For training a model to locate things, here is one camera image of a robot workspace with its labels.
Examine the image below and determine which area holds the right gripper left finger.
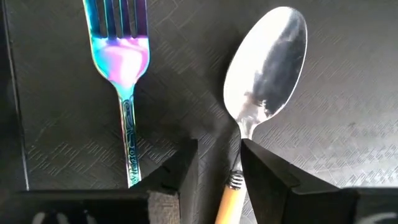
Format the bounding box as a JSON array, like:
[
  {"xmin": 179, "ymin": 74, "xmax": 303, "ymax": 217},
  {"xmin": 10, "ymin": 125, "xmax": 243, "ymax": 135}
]
[{"xmin": 0, "ymin": 138, "xmax": 199, "ymax": 224}]

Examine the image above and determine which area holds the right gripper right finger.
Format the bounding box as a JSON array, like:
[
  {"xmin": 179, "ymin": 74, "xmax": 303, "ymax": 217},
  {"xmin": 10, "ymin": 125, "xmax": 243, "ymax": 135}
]
[{"xmin": 241, "ymin": 138, "xmax": 398, "ymax": 224}]

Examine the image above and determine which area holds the iridescent blue fork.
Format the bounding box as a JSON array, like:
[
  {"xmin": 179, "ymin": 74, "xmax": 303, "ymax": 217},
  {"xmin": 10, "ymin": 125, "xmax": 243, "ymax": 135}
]
[{"xmin": 82, "ymin": 0, "xmax": 150, "ymax": 189}]

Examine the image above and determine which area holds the steel spoon with orange handle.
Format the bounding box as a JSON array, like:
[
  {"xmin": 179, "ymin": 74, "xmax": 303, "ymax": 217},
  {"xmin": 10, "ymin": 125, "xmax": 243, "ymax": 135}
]
[{"xmin": 214, "ymin": 6, "xmax": 308, "ymax": 224}]

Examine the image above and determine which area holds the black rectangular tray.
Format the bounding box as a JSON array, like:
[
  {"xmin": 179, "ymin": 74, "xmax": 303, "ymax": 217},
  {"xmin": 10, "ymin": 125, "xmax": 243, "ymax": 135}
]
[{"xmin": 0, "ymin": 0, "xmax": 398, "ymax": 224}]

